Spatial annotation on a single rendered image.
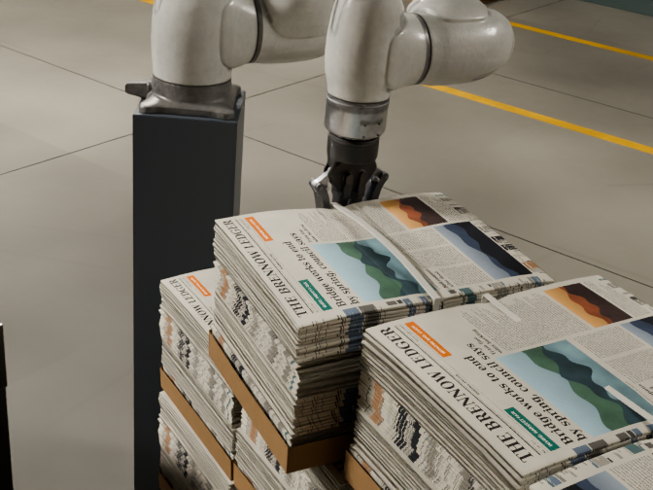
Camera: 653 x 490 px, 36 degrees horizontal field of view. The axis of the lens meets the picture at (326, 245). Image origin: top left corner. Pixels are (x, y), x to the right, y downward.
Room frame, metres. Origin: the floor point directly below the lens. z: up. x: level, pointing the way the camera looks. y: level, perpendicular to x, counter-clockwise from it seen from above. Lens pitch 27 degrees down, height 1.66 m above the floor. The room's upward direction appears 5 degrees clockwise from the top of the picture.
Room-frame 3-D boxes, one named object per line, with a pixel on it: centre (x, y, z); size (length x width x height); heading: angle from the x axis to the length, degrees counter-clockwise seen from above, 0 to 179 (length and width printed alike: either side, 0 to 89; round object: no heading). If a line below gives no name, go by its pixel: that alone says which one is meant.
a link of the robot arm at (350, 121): (1.35, -0.02, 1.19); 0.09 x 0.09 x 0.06
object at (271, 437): (1.14, 0.02, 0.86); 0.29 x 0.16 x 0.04; 28
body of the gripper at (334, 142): (1.35, -0.02, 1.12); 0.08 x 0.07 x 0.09; 124
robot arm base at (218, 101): (1.88, 0.31, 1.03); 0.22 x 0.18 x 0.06; 92
